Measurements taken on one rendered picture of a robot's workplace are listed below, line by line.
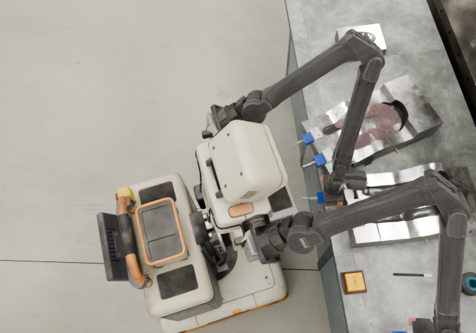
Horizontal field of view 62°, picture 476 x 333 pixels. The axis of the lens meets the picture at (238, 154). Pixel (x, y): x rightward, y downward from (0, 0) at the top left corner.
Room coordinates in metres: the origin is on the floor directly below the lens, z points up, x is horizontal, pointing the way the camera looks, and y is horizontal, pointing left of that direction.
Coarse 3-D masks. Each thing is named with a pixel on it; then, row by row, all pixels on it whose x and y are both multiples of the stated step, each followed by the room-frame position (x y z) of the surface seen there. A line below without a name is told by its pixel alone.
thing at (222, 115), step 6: (234, 102) 0.71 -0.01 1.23; (210, 108) 0.71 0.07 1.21; (216, 108) 0.71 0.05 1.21; (222, 108) 0.70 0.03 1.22; (228, 108) 0.69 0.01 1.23; (234, 108) 0.68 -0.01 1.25; (216, 114) 0.68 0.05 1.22; (222, 114) 0.67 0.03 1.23; (228, 114) 0.67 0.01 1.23; (234, 114) 0.66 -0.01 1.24; (216, 120) 0.66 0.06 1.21; (222, 120) 0.65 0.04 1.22; (228, 120) 0.65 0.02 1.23; (216, 126) 0.64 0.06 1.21; (222, 126) 0.64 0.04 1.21
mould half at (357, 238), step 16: (368, 176) 0.51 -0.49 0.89; (384, 176) 0.51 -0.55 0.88; (400, 176) 0.50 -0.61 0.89; (416, 176) 0.48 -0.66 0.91; (448, 176) 0.48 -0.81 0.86; (464, 176) 0.47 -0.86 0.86; (464, 192) 0.41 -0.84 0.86; (368, 224) 0.33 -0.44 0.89; (384, 224) 0.32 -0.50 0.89; (400, 224) 0.32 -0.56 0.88; (416, 224) 0.31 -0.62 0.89; (432, 224) 0.29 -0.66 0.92; (352, 240) 0.29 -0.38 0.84; (368, 240) 0.27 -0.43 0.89; (384, 240) 0.26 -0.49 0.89; (400, 240) 0.26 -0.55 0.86; (416, 240) 0.26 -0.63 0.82
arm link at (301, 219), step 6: (300, 216) 0.30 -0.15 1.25; (306, 216) 0.29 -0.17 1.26; (282, 222) 0.29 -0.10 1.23; (288, 222) 0.28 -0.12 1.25; (294, 222) 0.28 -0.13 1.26; (300, 222) 0.27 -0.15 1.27; (306, 222) 0.27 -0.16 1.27; (282, 228) 0.27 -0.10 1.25; (288, 228) 0.26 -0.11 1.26; (282, 234) 0.25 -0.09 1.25
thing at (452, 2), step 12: (444, 0) 1.43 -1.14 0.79; (456, 0) 1.42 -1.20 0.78; (468, 0) 1.41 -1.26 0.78; (444, 12) 1.36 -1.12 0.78; (456, 12) 1.35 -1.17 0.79; (468, 12) 1.34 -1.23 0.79; (444, 24) 1.32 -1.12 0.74; (456, 24) 1.27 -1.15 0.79; (468, 24) 1.26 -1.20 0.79; (456, 36) 1.20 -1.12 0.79; (468, 36) 1.19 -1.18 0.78; (456, 48) 1.15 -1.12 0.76; (468, 48) 1.12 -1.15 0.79; (468, 60) 1.05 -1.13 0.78; (468, 72) 1.00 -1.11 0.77; (468, 84) 0.95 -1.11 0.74
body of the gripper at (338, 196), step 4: (324, 176) 0.52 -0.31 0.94; (328, 176) 0.52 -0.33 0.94; (324, 180) 0.50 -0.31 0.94; (324, 184) 0.49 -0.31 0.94; (324, 188) 0.47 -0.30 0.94; (328, 188) 0.46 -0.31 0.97; (340, 188) 0.45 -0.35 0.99; (324, 192) 0.46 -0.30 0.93; (328, 192) 0.45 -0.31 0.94; (332, 192) 0.45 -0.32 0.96; (336, 192) 0.44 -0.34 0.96; (340, 192) 0.45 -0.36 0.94; (328, 196) 0.44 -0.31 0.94; (332, 196) 0.44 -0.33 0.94; (336, 196) 0.44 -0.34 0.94; (340, 196) 0.43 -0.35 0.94; (328, 200) 0.43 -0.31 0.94; (332, 200) 0.42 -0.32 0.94; (336, 200) 0.42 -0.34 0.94; (340, 200) 0.42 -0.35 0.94
